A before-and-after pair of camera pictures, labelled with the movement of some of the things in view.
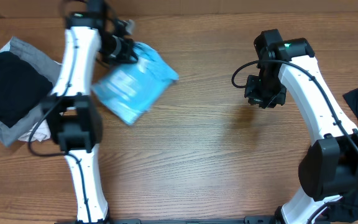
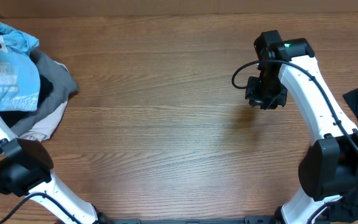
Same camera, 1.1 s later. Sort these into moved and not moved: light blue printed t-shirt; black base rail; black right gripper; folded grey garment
Moved: light blue printed t-shirt
Not moved: black right gripper; black base rail; folded grey garment
